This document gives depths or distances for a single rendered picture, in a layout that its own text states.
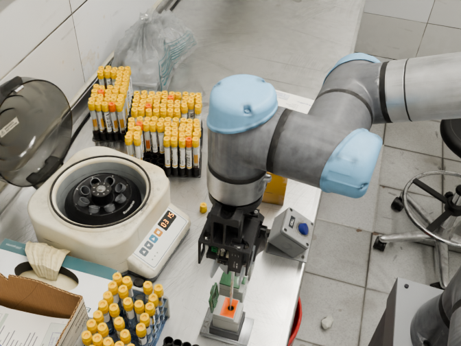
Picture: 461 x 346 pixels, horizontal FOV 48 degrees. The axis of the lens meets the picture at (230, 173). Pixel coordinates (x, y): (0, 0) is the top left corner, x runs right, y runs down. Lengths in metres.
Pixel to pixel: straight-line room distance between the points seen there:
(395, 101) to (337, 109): 0.08
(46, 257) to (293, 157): 0.60
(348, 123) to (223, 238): 0.22
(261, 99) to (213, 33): 1.24
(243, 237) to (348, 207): 1.77
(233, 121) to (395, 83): 0.20
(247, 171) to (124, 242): 0.45
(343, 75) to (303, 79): 0.94
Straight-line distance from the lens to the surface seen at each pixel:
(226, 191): 0.62
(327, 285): 2.16
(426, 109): 0.64
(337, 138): 0.55
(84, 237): 1.01
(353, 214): 2.42
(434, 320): 0.92
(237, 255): 0.69
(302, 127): 0.56
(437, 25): 3.23
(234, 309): 0.94
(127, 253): 1.03
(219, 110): 0.55
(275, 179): 1.14
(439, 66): 0.63
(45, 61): 1.29
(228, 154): 0.58
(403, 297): 1.02
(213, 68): 1.61
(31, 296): 0.97
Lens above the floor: 1.76
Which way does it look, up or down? 45 degrees down
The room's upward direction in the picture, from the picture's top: 3 degrees clockwise
